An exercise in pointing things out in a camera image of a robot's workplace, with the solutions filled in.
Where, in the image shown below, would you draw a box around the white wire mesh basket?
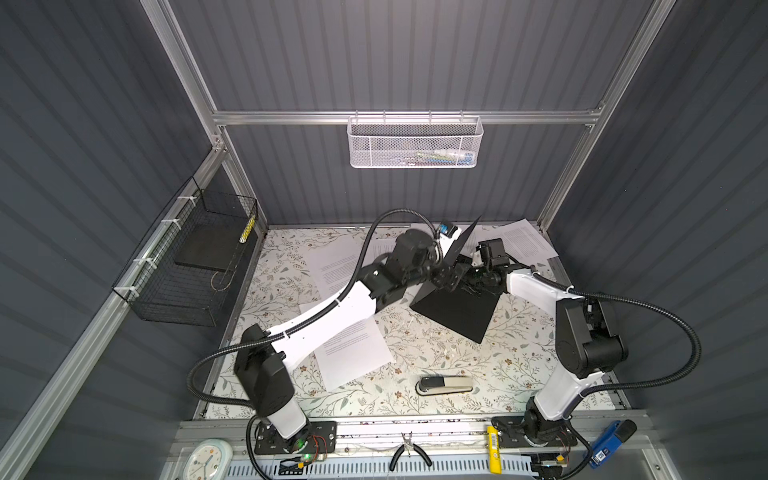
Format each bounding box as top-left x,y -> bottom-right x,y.
346,114 -> 484,169

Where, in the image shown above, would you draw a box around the black pad in basket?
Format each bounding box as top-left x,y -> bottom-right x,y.
174,225 -> 244,273

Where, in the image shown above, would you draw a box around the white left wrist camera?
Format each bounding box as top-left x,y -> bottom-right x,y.
436,222 -> 461,256

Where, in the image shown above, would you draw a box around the printed sheet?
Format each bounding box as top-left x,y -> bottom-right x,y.
303,236 -> 362,299
299,316 -> 393,391
476,219 -> 558,265

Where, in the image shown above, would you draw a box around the black wire basket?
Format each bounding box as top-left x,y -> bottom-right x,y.
113,179 -> 259,327

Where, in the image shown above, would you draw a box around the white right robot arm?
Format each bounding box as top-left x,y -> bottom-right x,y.
454,239 -> 702,447

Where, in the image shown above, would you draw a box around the black handled pliers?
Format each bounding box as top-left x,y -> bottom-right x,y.
388,434 -> 434,472

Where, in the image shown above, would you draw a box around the white wall clock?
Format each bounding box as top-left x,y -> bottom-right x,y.
180,439 -> 234,480

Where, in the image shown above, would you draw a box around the yellow marker in basket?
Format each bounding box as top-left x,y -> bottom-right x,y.
239,216 -> 256,244

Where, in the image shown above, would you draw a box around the black file folder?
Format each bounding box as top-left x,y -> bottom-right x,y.
410,222 -> 502,344

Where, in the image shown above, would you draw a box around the yellow utility knife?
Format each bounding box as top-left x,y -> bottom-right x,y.
486,426 -> 502,475

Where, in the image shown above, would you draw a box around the grey black stapler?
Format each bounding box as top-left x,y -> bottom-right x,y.
415,376 -> 474,396

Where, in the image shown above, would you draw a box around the pens in white basket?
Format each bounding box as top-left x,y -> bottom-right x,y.
398,149 -> 476,168

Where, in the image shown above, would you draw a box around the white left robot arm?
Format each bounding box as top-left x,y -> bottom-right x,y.
186,211 -> 470,453

